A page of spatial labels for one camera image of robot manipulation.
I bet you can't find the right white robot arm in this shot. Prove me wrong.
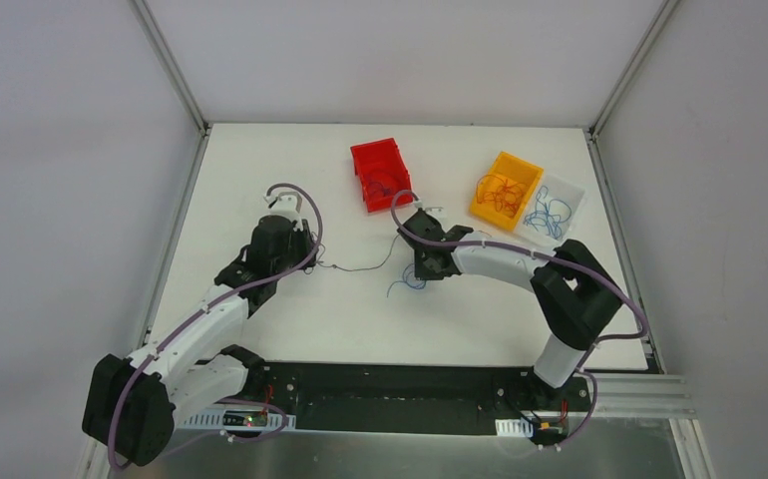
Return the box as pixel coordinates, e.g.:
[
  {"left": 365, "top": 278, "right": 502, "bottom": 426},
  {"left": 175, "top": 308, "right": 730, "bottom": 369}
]
[{"left": 397, "top": 209, "right": 623, "bottom": 409}]

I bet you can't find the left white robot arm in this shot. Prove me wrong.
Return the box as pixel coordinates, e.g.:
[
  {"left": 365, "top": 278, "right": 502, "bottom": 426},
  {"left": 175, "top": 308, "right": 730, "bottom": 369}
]
[{"left": 82, "top": 214, "right": 323, "bottom": 471}]

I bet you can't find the red plastic bin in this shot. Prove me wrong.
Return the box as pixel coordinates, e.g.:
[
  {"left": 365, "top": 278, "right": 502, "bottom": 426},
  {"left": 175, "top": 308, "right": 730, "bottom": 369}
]
[{"left": 350, "top": 138, "right": 412, "bottom": 214}]

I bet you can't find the yellow plastic bin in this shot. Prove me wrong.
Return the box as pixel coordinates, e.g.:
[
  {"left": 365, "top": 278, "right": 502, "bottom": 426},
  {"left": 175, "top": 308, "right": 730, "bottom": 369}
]
[{"left": 469, "top": 152, "right": 545, "bottom": 233}]

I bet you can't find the clear white plastic bin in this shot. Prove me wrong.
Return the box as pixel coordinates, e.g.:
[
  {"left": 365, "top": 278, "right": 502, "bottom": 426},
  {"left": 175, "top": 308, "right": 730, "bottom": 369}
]
[{"left": 514, "top": 173, "right": 587, "bottom": 247}]

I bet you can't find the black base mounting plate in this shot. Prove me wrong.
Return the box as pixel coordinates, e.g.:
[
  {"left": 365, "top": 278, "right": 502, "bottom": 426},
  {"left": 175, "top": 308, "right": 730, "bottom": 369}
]
[{"left": 234, "top": 362, "right": 590, "bottom": 436}]

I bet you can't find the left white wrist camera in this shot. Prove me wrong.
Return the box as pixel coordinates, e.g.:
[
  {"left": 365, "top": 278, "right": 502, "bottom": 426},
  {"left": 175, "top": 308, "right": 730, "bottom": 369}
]
[{"left": 264, "top": 192, "right": 303, "bottom": 231}]

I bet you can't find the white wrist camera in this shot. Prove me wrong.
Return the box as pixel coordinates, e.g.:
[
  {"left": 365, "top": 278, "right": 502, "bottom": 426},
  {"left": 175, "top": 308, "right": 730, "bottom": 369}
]
[
  {"left": 414, "top": 202, "right": 446, "bottom": 219},
  {"left": 264, "top": 192, "right": 303, "bottom": 231}
]

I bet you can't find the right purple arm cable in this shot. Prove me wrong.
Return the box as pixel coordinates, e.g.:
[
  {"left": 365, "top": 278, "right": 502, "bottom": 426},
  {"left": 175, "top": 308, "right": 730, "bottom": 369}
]
[{"left": 390, "top": 190, "right": 652, "bottom": 445}]

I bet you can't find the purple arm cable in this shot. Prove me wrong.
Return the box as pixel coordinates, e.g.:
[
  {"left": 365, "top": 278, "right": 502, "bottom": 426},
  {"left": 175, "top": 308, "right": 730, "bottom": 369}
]
[
  {"left": 106, "top": 183, "right": 324, "bottom": 472},
  {"left": 390, "top": 190, "right": 652, "bottom": 445}
]

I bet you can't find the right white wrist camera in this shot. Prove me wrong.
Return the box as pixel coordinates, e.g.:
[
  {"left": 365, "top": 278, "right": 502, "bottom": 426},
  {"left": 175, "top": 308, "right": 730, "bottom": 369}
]
[{"left": 414, "top": 202, "right": 446, "bottom": 219}]

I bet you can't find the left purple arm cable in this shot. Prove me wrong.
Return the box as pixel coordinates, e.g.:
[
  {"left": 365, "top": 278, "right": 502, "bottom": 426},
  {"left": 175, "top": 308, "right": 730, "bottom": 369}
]
[{"left": 106, "top": 183, "right": 324, "bottom": 472}]

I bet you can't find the left white cable duct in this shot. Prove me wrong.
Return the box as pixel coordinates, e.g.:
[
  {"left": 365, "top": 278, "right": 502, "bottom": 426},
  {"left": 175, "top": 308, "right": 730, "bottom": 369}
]
[{"left": 177, "top": 407, "right": 296, "bottom": 433}]

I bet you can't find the white cable duct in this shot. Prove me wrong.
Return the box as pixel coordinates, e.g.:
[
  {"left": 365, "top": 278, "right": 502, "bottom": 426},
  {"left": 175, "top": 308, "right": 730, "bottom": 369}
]
[
  {"left": 177, "top": 407, "right": 296, "bottom": 433},
  {"left": 495, "top": 418, "right": 534, "bottom": 438}
]

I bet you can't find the right white cable duct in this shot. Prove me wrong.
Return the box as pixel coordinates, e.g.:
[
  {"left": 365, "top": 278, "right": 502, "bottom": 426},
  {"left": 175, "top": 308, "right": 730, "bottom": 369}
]
[{"left": 495, "top": 418, "right": 534, "bottom": 438}]

